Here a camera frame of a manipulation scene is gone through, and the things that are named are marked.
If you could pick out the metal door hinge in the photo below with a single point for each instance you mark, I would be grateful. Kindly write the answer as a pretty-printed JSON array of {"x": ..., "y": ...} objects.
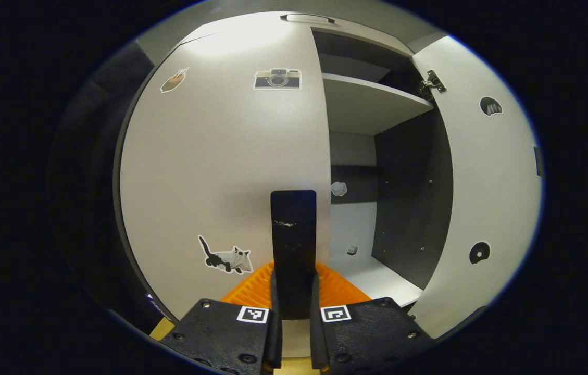
[{"x": 432, "y": 83}]

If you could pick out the grey double-door shoe cabinet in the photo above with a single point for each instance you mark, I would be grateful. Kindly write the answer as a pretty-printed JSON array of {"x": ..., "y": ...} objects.
[{"x": 372, "y": 104}]

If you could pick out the grey cabinet door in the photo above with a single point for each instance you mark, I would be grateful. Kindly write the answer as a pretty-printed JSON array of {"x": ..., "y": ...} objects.
[
  {"x": 221, "y": 156},
  {"x": 491, "y": 182}
]

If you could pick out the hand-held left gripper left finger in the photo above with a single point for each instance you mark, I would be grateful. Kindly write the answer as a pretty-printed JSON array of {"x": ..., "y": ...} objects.
[{"x": 276, "y": 338}]

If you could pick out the black backdrop cloth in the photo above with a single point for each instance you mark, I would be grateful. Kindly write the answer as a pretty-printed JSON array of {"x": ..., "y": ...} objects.
[{"x": 85, "y": 182}]

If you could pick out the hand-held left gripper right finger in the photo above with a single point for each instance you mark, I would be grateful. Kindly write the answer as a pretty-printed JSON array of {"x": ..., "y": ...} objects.
[{"x": 315, "y": 338}]

